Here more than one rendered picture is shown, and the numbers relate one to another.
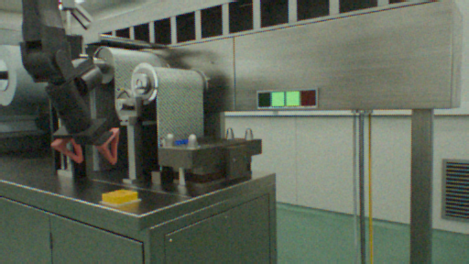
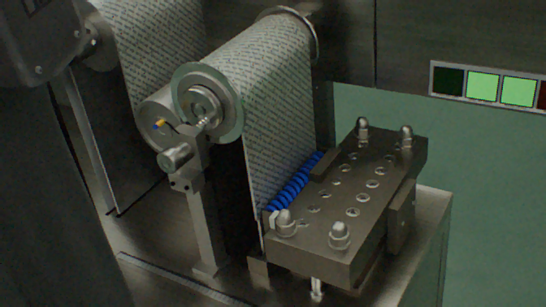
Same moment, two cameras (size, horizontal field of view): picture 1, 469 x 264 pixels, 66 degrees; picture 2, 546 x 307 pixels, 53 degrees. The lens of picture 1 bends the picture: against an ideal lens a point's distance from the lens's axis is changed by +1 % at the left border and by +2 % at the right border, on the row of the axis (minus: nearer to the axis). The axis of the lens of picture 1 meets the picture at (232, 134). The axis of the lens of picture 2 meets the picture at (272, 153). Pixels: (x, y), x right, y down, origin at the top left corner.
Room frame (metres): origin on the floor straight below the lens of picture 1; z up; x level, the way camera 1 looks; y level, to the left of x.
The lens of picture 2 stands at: (0.49, 0.25, 1.67)
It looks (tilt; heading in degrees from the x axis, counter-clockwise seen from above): 34 degrees down; 357
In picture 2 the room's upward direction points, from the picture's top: 7 degrees counter-clockwise
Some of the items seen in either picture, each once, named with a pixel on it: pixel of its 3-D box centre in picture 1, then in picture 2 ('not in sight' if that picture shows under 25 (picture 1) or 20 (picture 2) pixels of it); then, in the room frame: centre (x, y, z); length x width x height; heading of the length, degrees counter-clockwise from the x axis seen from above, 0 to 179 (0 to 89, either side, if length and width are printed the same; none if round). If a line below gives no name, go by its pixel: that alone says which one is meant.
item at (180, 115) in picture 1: (181, 120); (283, 144); (1.34, 0.19, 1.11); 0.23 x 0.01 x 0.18; 142
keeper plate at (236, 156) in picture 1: (236, 161); (402, 216); (1.26, -0.02, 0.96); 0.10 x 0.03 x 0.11; 142
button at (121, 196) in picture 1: (120, 196); not in sight; (1.00, 0.32, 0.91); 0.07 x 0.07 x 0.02; 52
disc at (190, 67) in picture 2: (144, 83); (206, 104); (1.28, 0.31, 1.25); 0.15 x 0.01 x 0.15; 52
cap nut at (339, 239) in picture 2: (192, 141); (339, 231); (1.15, 0.13, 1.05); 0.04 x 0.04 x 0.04
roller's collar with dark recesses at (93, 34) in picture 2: (97, 65); (75, 42); (1.42, 0.52, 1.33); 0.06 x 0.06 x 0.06; 52
